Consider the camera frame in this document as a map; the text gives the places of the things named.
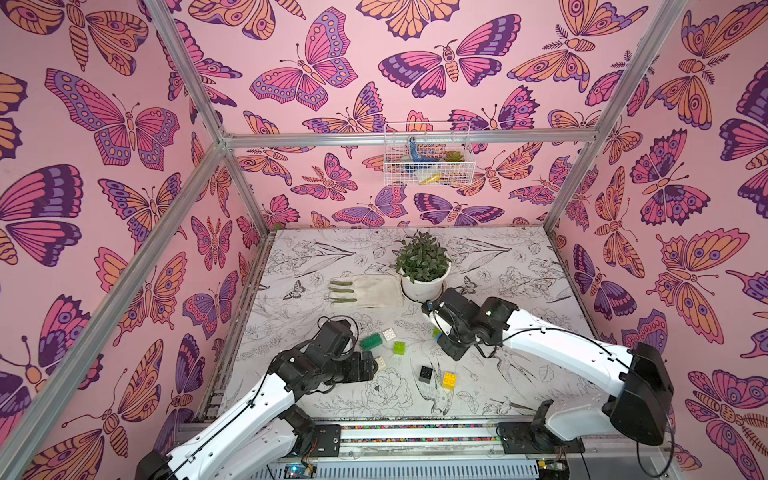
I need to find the yellow lego brick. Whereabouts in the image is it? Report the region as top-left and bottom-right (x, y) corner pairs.
(441, 372), (457, 391)

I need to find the black lego brick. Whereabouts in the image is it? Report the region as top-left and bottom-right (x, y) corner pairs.
(418, 366), (434, 384)

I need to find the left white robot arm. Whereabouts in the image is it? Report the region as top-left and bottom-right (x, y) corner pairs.
(135, 315), (378, 479)

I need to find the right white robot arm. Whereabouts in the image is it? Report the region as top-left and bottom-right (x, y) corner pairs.
(421, 288), (674, 446)

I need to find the dark green lego brick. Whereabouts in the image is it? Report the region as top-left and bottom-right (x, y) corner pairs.
(359, 333), (384, 351)

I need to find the white lego brick upper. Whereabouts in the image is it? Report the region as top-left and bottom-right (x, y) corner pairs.
(382, 328), (397, 341)

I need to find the potted green plant white pot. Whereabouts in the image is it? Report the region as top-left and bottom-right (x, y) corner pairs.
(394, 231), (452, 303)

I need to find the beige gardening glove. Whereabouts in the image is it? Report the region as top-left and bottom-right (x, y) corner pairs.
(328, 275), (404, 309)

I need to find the blue toy in basket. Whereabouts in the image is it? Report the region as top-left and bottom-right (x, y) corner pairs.
(406, 137), (441, 174)

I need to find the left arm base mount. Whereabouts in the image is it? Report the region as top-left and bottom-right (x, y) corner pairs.
(257, 406), (342, 459)

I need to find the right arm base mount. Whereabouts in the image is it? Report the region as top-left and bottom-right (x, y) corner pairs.
(496, 400), (585, 455)

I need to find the white wire basket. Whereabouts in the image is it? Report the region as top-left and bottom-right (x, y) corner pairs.
(381, 130), (476, 189)

